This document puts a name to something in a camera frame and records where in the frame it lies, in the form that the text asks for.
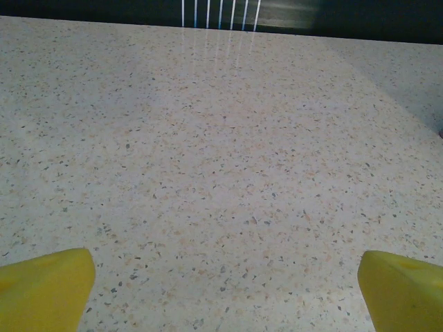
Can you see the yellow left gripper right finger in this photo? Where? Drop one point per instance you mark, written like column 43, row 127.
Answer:
column 401, row 294

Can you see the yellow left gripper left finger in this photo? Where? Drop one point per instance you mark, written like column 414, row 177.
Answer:
column 45, row 290

